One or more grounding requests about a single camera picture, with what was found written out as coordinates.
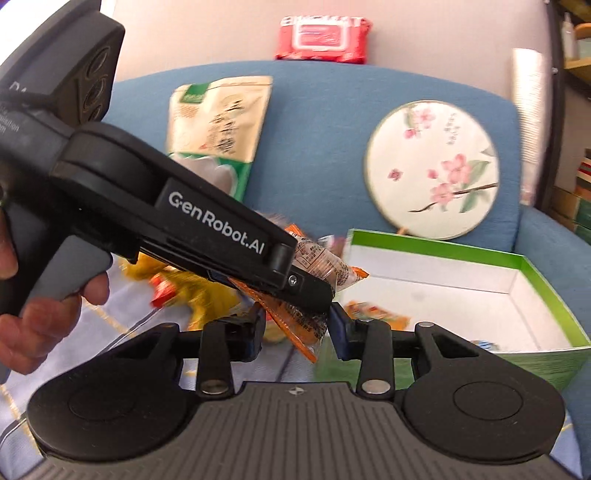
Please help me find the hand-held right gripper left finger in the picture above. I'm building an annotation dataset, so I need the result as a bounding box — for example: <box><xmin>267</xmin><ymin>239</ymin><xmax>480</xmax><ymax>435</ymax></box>
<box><xmin>111</xmin><ymin>313</ymin><xmax>267</xmax><ymax>399</ymax></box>

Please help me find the stack of paper cups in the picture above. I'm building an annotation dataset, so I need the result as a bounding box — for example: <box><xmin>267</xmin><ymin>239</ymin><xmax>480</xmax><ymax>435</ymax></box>
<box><xmin>510</xmin><ymin>48</ymin><xmax>551</xmax><ymax>207</ymax></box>

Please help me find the green beige snack bag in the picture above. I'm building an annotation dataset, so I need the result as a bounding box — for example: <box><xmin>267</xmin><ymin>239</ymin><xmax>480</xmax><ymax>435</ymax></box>
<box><xmin>165</xmin><ymin>75</ymin><xmax>274</xmax><ymax>200</ymax></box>

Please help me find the round floral fan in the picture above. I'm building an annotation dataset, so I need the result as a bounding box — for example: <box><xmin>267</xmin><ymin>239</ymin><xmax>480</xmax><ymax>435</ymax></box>
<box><xmin>364</xmin><ymin>99</ymin><xmax>501</xmax><ymax>241</ymax></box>

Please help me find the stack of books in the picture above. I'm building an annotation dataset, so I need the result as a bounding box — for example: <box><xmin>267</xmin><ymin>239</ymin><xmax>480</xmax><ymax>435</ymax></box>
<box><xmin>570</xmin><ymin>147</ymin><xmax>591</xmax><ymax>234</ymax></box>

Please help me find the red wet wipes pack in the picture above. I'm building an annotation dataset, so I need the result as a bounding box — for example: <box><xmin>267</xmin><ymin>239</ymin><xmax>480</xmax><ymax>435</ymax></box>
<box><xmin>275</xmin><ymin>16</ymin><xmax>373</xmax><ymax>65</ymax></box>

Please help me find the wooden shelf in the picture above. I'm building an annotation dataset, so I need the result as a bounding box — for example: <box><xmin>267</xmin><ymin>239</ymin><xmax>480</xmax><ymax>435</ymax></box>
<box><xmin>549</xmin><ymin>0</ymin><xmax>591</xmax><ymax>234</ymax></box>

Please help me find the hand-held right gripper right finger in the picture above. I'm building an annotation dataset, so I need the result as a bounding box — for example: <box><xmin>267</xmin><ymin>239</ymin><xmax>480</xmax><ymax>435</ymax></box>
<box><xmin>329</xmin><ymin>301</ymin><xmax>482</xmax><ymax>400</ymax></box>

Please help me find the green cardboard box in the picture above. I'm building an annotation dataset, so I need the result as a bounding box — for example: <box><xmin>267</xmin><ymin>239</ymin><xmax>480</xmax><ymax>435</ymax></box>
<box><xmin>318</xmin><ymin>228</ymin><xmax>591</xmax><ymax>394</ymax></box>

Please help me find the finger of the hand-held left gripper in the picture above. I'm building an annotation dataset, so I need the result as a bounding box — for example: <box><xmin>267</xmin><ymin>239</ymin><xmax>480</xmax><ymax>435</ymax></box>
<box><xmin>208</xmin><ymin>270</ymin><xmax>335</xmax><ymax>324</ymax></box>

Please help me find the orange clear snack packet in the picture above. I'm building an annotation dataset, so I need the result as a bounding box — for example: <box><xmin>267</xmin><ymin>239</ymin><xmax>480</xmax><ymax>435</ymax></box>
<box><xmin>230</xmin><ymin>224</ymin><xmax>370</xmax><ymax>366</ymax></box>

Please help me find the white bottle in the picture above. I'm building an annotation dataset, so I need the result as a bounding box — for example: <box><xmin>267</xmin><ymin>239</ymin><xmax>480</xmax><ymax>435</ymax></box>
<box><xmin>560</xmin><ymin>12</ymin><xmax>579</xmax><ymax>62</ymax></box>

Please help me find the person's left hand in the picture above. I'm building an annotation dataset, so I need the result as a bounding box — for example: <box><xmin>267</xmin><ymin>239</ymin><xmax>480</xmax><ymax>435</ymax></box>
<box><xmin>0</xmin><ymin>216</ymin><xmax>112</xmax><ymax>376</ymax></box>

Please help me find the yellow snack packet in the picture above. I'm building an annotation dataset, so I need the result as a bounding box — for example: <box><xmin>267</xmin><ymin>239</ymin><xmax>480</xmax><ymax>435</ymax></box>
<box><xmin>115</xmin><ymin>255</ymin><xmax>260</xmax><ymax>334</ymax></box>

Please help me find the blue sofa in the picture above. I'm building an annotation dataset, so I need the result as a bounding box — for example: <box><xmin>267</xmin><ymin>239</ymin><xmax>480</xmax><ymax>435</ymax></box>
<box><xmin>105</xmin><ymin>60</ymin><xmax>591</xmax><ymax>430</ymax></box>

